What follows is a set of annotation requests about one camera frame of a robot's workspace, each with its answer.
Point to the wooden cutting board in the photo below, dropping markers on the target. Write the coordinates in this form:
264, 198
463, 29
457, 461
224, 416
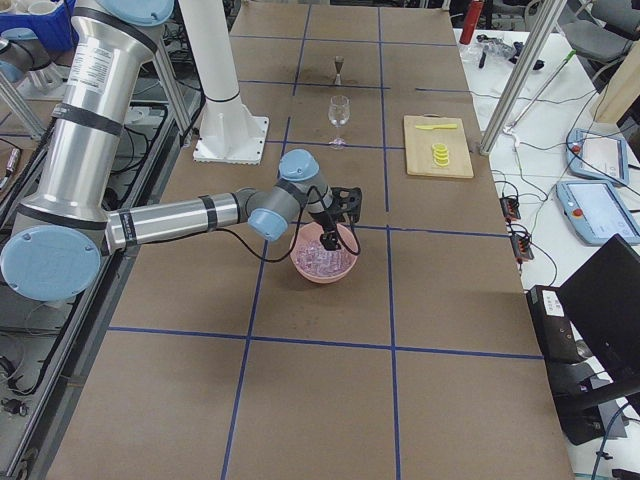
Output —
418, 152

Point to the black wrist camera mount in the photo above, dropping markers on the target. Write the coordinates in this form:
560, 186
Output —
346, 204

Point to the green handled reacher stick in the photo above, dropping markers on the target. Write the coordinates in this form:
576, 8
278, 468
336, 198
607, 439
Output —
508, 128

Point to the clear wine glass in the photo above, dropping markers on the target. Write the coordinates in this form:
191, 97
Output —
338, 115

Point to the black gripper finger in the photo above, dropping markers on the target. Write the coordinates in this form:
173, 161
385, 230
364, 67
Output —
333, 242
326, 240

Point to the teach pendant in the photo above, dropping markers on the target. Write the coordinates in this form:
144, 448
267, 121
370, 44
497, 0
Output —
596, 212
592, 155

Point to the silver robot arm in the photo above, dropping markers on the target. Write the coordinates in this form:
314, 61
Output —
61, 232

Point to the red bottle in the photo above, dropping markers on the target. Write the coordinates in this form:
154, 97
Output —
470, 21

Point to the steel jigger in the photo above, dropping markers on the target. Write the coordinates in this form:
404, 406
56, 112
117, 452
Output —
338, 64

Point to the pink bowl of ice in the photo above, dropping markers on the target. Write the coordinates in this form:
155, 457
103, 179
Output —
315, 263

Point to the lemon slices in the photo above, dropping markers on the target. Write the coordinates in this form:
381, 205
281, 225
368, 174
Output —
440, 154

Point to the black monitor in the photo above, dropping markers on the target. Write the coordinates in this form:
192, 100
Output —
601, 299

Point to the far teach pendant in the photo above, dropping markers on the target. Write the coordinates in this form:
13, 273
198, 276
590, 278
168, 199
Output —
592, 155

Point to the near teach pendant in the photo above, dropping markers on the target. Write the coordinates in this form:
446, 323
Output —
596, 212

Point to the black computer box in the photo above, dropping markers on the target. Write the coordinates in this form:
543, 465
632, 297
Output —
552, 327

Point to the aluminium frame post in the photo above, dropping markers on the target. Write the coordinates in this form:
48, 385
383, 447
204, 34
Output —
536, 40

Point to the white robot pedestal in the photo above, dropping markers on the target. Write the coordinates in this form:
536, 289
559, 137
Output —
228, 132

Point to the yellow plastic knife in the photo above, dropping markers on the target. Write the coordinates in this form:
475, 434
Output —
432, 127

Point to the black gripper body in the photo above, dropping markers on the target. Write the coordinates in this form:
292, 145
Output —
324, 220

